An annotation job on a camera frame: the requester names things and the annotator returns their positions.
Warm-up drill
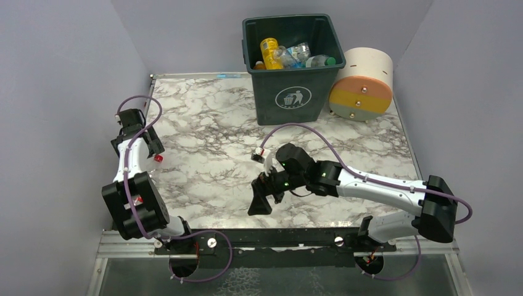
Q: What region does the red cap bottle table edge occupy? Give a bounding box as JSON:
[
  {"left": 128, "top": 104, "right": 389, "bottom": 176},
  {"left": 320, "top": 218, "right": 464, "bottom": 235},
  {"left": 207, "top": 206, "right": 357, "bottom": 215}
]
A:
[{"left": 147, "top": 154, "right": 163, "bottom": 174}]

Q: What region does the orange label bottle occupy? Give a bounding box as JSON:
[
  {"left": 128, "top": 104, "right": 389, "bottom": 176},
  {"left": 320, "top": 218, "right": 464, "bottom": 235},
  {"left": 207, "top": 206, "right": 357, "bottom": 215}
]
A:
[{"left": 253, "top": 60, "right": 266, "bottom": 70}]

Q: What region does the small clear water bottle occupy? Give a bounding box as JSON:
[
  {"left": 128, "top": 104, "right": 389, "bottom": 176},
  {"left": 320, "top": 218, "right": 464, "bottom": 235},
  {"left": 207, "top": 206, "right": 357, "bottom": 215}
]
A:
[{"left": 273, "top": 46, "right": 302, "bottom": 69}]

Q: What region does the clear bottle green white label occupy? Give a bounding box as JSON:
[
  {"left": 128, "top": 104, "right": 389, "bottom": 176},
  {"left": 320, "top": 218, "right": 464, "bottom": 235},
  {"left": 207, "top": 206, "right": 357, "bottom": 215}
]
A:
[{"left": 305, "top": 54, "right": 336, "bottom": 68}]

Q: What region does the clear square jasmine bottle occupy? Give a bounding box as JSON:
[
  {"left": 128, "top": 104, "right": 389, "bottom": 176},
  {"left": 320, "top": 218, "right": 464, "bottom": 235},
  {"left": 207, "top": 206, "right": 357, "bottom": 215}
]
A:
[{"left": 287, "top": 42, "right": 311, "bottom": 65}]

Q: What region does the yellow juice bottle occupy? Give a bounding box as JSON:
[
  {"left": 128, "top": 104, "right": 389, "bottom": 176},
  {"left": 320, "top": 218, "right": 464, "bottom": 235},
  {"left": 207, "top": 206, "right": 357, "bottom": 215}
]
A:
[{"left": 260, "top": 38, "right": 284, "bottom": 70}]

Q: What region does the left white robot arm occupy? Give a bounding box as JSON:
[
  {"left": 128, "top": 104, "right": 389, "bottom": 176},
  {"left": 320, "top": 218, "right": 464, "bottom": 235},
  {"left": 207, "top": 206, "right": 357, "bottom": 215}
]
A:
[{"left": 101, "top": 109, "right": 191, "bottom": 242}]

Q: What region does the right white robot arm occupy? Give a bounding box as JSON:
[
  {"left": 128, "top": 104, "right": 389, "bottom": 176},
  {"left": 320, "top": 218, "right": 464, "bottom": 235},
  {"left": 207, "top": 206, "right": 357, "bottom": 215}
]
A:
[{"left": 248, "top": 143, "right": 458, "bottom": 246}]

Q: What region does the dark green trash bin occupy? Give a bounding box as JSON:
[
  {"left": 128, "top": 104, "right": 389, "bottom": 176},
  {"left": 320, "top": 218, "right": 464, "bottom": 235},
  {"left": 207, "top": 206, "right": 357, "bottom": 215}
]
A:
[{"left": 242, "top": 14, "right": 346, "bottom": 126}]

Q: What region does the blue tape piece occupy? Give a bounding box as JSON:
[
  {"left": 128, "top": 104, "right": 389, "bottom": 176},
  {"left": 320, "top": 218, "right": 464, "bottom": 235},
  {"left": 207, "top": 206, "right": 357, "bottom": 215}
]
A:
[{"left": 216, "top": 73, "right": 242, "bottom": 79}]

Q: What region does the white round drawer cabinet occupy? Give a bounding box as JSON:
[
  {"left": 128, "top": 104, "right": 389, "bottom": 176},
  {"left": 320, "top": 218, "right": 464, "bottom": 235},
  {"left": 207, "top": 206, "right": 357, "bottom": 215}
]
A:
[{"left": 329, "top": 47, "right": 393, "bottom": 121}]

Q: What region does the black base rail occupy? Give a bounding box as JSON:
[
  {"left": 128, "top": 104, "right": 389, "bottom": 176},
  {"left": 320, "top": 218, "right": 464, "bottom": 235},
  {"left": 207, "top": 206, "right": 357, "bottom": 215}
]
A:
[{"left": 111, "top": 216, "right": 393, "bottom": 271}]

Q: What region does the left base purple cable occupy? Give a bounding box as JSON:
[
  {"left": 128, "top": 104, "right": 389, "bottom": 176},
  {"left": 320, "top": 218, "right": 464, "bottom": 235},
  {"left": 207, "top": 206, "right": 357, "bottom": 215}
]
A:
[{"left": 168, "top": 231, "right": 234, "bottom": 284}]

